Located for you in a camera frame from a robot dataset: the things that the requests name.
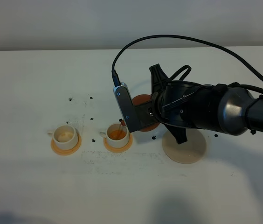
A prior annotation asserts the brown clay teapot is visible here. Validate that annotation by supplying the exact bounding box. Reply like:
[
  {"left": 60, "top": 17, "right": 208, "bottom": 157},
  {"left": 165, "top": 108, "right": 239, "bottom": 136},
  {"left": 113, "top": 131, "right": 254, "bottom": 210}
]
[{"left": 119, "top": 94, "right": 161, "bottom": 133}]

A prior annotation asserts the orange cup coaster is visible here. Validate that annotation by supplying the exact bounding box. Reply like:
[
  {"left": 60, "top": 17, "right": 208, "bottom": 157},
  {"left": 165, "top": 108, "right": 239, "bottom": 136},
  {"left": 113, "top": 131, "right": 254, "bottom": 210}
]
[
  {"left": 103, "top": 134, "right": 133, "bottom": 153},
  {"left": 50, "top": 134, "right": 82, "bottom": 156}
]

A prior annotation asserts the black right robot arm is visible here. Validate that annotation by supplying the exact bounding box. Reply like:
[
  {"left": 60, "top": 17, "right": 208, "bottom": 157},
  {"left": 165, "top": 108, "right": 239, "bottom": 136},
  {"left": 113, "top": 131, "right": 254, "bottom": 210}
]
[{"left": 149, "top": 64, "right": 263, "bottom": 144}]

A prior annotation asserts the beige round teapot coaster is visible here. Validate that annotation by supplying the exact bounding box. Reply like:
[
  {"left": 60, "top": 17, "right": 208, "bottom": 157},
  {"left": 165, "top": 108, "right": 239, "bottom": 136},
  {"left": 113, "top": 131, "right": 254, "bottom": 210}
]
[{"left": 162, "top": 129, "right": 207, "bottom": 164}]

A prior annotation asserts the orange right cup coaster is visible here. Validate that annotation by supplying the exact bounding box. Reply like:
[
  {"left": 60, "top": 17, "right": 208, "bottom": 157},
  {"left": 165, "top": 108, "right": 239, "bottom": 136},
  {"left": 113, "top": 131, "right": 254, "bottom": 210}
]
[{"left": 103, "top": 134, "right": 133, "bottom": 153}]

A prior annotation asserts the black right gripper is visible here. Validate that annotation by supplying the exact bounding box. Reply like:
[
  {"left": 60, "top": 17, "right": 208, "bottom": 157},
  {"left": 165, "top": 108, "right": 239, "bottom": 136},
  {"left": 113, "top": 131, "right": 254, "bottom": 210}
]
[{"left": 149, "top": 64, "right": 187, "bottom": 144}]

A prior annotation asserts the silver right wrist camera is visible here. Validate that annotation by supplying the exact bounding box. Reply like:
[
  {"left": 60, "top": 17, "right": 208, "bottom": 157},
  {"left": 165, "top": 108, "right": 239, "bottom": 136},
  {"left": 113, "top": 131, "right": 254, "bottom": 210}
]
[{"left": 112, "top": 82, "right": 157, "bottom": 133}]

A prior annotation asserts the orange left cup coaster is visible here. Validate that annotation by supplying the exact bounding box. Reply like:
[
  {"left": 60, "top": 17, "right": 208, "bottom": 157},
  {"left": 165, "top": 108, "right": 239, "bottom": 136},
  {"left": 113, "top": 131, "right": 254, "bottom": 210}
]
[{"left": 50, "top": 134, "right": 82, "bottom": 156}]

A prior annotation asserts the white left teacup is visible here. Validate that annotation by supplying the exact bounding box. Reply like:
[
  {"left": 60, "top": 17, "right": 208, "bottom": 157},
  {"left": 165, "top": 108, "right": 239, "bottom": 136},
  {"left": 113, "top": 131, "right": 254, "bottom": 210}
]
[{"left": 47, "top": 124, "right": 78, "bottom": 150}]

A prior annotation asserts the white right teacup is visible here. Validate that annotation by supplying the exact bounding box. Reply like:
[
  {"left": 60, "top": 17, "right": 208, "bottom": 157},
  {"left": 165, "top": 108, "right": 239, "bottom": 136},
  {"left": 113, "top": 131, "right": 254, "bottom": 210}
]
[{"left": 98, "top": 123, "right": 130, "bottom": 148}]

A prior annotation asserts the white teacup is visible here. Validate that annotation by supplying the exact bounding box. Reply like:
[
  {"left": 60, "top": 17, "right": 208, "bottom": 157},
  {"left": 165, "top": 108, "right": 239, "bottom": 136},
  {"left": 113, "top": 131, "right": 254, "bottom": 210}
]
[
  {"left": 47, "top": 124, "right": 78, "bottom": 150},
  {"left": 98, "top": 123, "right": 130, "bottom": 148}
]

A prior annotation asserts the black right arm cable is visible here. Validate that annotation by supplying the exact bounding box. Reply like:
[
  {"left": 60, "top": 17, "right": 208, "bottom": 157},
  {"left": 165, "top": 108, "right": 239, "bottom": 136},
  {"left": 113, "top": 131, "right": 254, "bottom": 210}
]
[{"left": 111, "top": 35, "right": 263, "bottom": 98}]

